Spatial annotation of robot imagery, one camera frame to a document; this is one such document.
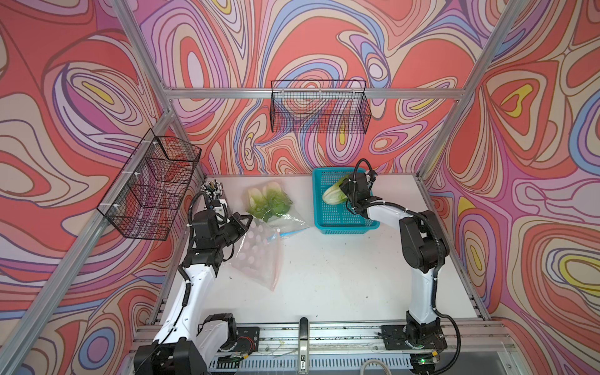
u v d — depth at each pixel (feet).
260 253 2.63
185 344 1.31
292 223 3.35
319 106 3.16
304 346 2.26
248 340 2.38
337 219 3.42
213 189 3.04
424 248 1.80
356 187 2.57
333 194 3.42
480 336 2.48
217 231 2.09
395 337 2.40
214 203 2.35
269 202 3.23
